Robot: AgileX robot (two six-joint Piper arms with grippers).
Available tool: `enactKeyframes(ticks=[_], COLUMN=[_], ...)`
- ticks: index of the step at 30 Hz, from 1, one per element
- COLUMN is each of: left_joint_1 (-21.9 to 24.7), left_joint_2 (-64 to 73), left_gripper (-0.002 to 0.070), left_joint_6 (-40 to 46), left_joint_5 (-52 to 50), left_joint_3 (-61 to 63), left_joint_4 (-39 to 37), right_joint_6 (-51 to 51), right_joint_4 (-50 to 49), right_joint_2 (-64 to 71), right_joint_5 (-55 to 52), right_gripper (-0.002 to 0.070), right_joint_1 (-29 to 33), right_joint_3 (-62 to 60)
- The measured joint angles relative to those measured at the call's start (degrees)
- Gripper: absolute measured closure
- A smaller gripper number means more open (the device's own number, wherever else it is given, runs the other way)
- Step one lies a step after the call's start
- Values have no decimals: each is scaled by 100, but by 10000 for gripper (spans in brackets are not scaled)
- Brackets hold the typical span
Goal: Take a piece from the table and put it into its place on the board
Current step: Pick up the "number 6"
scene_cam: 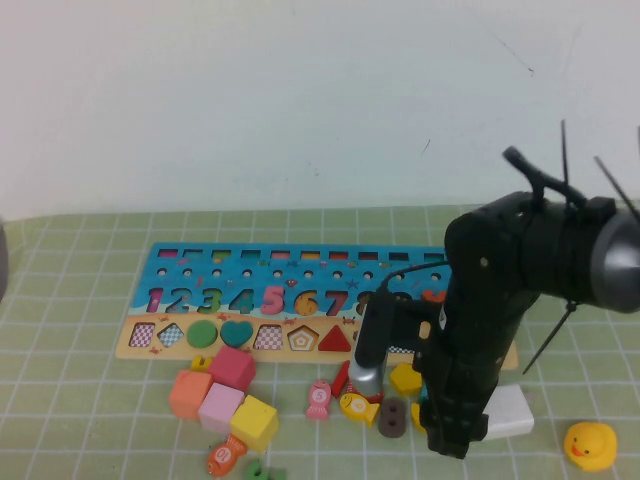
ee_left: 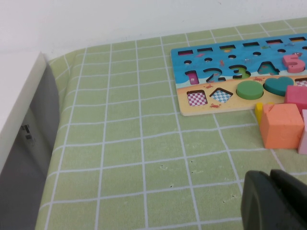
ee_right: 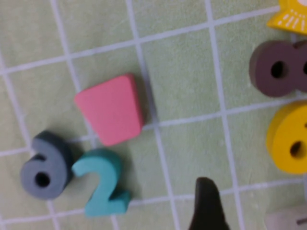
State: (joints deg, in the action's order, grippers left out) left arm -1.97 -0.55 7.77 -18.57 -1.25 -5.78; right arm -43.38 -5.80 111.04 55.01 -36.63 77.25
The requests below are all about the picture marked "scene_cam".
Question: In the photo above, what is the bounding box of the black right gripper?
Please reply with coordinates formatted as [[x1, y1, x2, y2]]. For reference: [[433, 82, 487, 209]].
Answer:
[[412, 294, 542, 459]]

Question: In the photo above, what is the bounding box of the yellow pentagon piece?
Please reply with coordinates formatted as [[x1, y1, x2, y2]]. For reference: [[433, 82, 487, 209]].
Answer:
[[389, 363, 422, 397]]

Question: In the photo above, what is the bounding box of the brown number eight piece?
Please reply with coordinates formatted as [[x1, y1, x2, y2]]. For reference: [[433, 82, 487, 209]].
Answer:
[[378, 398, 407, 439]]

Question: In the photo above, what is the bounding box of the red triangle piece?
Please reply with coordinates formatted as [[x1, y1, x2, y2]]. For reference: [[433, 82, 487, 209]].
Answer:
[[317, 324, 352, 352]]

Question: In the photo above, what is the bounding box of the blue number shape puzzle board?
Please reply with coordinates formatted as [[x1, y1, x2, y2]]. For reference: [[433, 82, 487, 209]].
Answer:
[[115, 242, 519, 371]]

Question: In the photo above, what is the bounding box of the green number piece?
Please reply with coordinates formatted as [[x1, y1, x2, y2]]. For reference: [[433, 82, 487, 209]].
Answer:
[[243, 459, 287, 480]]

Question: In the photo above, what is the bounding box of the pink number five piece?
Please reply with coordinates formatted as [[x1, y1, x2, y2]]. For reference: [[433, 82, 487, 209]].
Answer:
[[260, 284, 287, 316]]

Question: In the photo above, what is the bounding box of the teal heart piece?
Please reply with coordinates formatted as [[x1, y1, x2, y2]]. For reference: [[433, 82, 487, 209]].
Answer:
[[220, 319, 254, 349]]

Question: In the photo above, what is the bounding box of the green circle piece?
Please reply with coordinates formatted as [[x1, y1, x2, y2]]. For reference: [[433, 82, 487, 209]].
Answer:
[[186, 319, 219, 350]]

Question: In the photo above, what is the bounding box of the white rectangular block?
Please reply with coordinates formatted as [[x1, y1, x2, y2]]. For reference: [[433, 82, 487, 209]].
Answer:
[[482, 384, 535, 441]]

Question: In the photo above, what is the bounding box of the red toy fish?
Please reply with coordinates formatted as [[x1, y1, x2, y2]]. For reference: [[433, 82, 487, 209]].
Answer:
[[347, 382, 386, 405]]

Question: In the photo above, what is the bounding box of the yellow toy fish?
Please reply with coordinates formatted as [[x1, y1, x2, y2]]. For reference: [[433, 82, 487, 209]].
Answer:
[[339, 392, 381, 427]]

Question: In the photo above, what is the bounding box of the black zip tie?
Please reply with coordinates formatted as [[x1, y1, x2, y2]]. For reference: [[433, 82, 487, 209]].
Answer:
[[593, 155, 640, 216], [560, 119, 571, 189], [522, 299, 577, 376]]

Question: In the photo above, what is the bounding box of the pink toy fish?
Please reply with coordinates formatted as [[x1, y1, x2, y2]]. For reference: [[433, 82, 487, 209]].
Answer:
[[305, 378, 333, 420]]

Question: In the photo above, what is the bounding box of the yellow rubber duck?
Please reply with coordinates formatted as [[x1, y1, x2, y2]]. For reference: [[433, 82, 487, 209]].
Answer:
[[563, 420, 617, 472]]

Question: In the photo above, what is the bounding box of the yellow wooden cube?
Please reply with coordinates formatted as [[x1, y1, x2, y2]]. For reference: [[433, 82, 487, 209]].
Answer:
[[229, 394, 279, 455]]

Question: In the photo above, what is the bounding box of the magenta wooden cube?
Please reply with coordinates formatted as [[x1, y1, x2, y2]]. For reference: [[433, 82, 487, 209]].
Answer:
[[207, 345, 257, 394]]

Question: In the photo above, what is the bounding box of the light pink wooden cube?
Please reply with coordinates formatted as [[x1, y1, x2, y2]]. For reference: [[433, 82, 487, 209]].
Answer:
[[197, 382, 246, 435]]

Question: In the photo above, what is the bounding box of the orange toy fish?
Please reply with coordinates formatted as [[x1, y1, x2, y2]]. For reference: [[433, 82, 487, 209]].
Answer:
[[206, 433, 249, 477]]

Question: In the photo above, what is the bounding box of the orange wooden cube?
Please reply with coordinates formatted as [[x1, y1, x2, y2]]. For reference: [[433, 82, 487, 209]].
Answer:
[[168, 368, 215, 421]]

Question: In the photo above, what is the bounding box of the green checked tablecloth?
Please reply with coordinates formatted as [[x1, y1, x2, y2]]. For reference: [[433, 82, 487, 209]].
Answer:
[[0, 199, 640, 480]]

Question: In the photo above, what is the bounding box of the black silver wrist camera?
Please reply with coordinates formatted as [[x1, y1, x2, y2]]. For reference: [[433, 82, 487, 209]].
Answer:
[[347, 287, 399, 401]]

